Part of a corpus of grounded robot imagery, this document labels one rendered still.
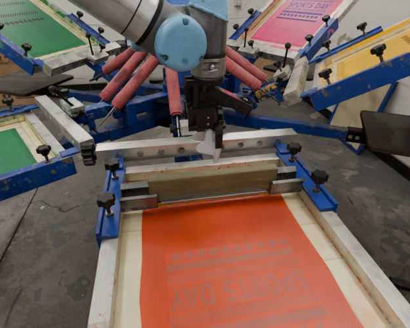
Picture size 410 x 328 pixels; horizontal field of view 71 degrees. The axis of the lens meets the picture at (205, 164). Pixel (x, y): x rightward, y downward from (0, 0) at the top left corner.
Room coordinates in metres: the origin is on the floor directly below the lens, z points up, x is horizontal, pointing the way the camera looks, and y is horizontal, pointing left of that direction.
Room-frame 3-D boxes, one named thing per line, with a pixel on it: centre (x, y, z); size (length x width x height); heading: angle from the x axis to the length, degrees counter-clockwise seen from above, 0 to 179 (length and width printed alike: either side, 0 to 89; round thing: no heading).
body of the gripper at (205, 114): (0.63, 0.00, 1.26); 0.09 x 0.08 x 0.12; 100
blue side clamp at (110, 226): (0.61, 0.25, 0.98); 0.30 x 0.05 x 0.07; 10
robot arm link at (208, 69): (0.63, -0.01, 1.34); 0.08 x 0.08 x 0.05
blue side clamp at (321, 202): (0.71, -0.30, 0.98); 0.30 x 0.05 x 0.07; 10
